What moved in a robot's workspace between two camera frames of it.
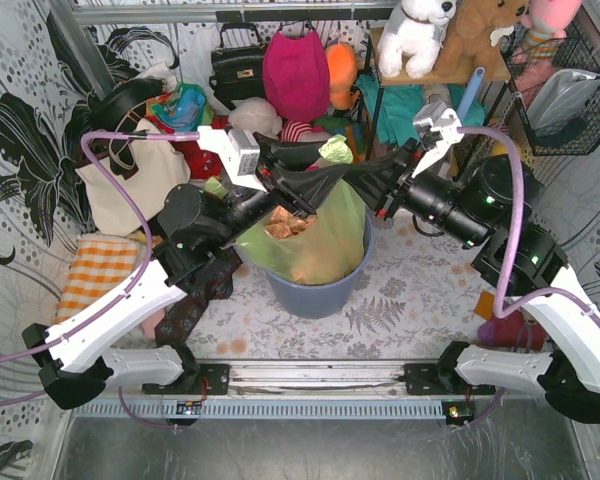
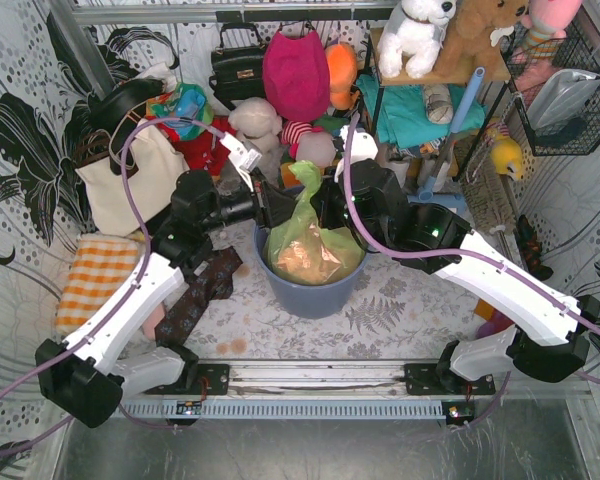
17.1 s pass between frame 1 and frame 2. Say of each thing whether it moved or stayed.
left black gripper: moved
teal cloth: stayed
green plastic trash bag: moved
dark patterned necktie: stayed
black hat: stayed
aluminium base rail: stayed
